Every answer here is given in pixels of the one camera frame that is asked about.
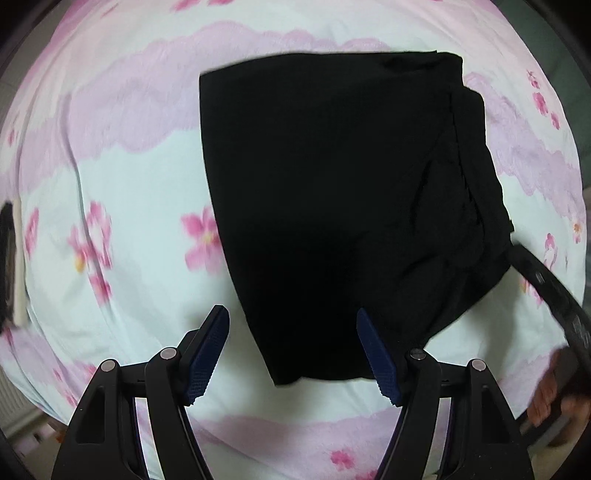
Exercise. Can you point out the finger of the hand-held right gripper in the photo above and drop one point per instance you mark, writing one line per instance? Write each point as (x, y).
(545, 284)

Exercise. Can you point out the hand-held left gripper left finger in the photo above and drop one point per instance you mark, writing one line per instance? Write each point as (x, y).
(207, 355)

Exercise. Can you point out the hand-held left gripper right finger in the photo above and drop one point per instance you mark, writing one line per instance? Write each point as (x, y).
(376, 364)

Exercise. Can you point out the black pants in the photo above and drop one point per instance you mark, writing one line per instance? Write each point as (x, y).
(323, 184)

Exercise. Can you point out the person's right hand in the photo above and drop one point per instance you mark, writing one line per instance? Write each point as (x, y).
(547, 399)

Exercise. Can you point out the white louvered wardrobe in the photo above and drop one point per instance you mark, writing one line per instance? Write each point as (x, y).
(16, 394)

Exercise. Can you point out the folded beige garment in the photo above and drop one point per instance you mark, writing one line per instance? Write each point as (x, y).
(21, 295)

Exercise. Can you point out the pink floral duvet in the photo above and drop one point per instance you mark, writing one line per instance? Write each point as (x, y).
(115, 161)

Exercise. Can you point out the folded black garment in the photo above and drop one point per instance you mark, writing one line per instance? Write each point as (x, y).
(5, 267)

